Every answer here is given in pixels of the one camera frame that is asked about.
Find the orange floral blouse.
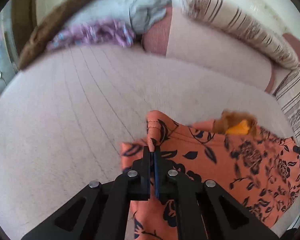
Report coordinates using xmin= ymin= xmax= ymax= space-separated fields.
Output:
xmin=121 ymin=111 xmax=300 ymax=235

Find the striped floral pillow right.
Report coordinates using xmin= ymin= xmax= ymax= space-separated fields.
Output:
xmin=274 ymin=67 xmax=300 ymax=146

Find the striped floral pillow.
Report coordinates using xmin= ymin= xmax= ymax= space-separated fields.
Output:
xmin=180 ymin=0 xmax=299 ymax=69
xmin=274 ymin=67 xmax=300 ymax=146

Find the striped floral pillow back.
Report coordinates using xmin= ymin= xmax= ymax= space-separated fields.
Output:
xmin=180 ymin=0 xmax=299 ymax=69

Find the pink quilted bolster cushion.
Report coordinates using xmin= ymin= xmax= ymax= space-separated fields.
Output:
xmin=141 ymin=7 xmax=275 ymax=93

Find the stained glass door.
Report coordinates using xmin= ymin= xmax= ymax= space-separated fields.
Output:
xmin=0 ymin=1 xmax=18 ymax=95

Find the brown garment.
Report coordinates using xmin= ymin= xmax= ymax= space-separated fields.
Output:
xmin=18 ymin=0 xmax=92 ymax=70

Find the purple floral garment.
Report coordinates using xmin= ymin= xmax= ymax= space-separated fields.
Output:
xmin=46 ymin=18 xmax=135 ymax=51

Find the grey-blue garment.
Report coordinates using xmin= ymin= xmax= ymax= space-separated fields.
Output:
xmin=65 ymin=0 xmax=172 ymax=35

